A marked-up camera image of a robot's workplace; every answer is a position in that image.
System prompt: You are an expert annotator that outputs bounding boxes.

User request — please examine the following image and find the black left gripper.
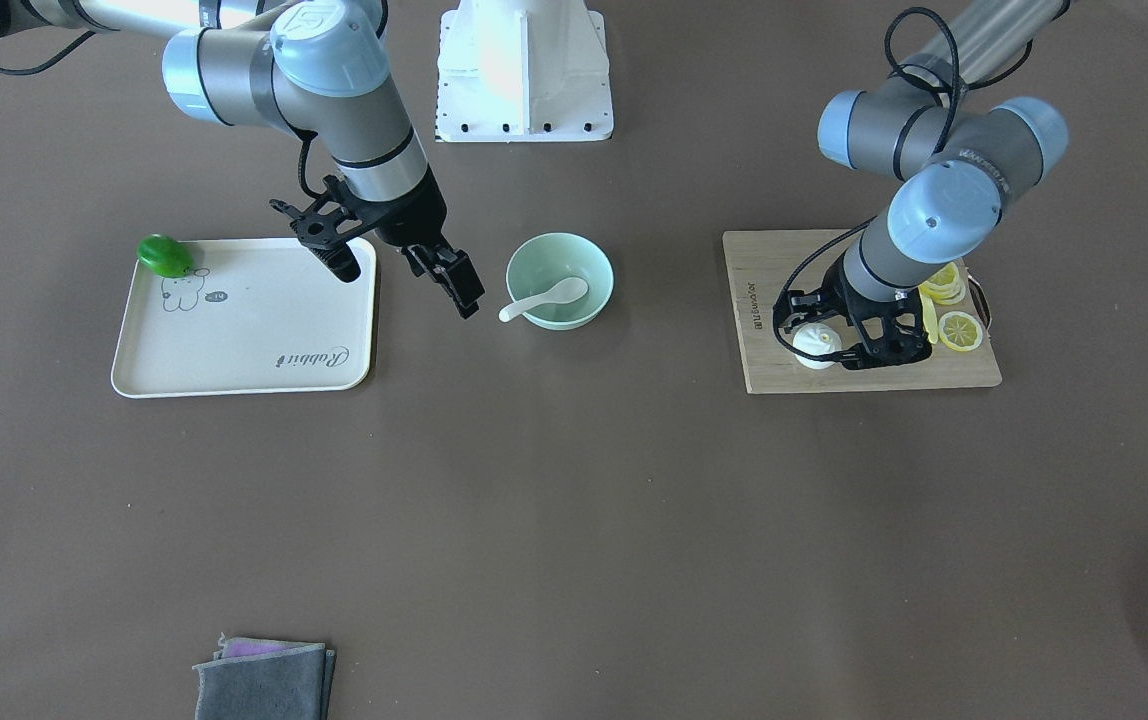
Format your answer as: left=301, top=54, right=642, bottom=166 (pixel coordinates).
left=824, top=250, right=932, bottom=370

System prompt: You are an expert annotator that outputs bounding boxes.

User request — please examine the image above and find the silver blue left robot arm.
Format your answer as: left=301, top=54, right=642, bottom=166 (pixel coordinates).
left=771, top=1, right=1071, bottom=370

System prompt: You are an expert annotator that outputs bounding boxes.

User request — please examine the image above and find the yellow plastic knife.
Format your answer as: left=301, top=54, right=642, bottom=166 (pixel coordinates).
left=918, top=288, right=939, bottom=344

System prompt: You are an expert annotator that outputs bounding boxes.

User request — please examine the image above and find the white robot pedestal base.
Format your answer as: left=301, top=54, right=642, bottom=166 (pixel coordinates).
left=434, top=1, right=615, bottom=144

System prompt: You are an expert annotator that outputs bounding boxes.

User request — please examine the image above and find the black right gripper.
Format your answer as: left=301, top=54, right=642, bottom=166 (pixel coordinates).
left=364, top=170, right=484, bottom=319

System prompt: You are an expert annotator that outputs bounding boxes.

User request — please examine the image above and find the mint green bowl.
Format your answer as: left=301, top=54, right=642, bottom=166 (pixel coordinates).
left=505, top=232, right=615, bottom=331

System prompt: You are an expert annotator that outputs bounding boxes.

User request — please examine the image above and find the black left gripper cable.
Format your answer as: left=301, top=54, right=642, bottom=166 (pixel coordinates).
left=771, top=5, right=1035, bottom=366

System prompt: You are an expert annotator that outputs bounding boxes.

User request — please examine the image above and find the cream rabbit print tray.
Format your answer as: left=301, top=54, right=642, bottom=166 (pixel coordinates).
left=109, top=238, right=378, bottom=398

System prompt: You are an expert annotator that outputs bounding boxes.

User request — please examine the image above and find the wooden cutting board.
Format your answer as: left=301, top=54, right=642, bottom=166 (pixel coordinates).
left=722, top=229, right=1002, bottom=395

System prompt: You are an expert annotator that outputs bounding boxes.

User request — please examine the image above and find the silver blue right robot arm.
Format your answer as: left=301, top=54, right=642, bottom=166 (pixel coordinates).
left=0, top=1, right=484, bottom=318

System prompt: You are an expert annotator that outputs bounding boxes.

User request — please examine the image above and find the green pepper toy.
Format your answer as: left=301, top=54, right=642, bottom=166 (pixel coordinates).
left=135, top=233, right=194, bottom=279

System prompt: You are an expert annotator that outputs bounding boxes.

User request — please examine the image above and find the white ceramic soup spoon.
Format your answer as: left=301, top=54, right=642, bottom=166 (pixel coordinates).
left=498, top=274, right=589, bottom=322

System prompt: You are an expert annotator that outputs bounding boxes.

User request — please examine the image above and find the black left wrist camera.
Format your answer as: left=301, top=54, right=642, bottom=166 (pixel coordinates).
left=771, top=288, right=844, bottom=333

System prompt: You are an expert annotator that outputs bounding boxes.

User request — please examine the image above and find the steel board handle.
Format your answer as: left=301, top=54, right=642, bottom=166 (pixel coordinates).
left=965, top=274, right=993, bottom=330

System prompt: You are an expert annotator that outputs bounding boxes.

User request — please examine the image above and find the grey folded cloth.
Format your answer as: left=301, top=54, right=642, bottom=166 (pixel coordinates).
left=193, top=635, right=336, bottom=719

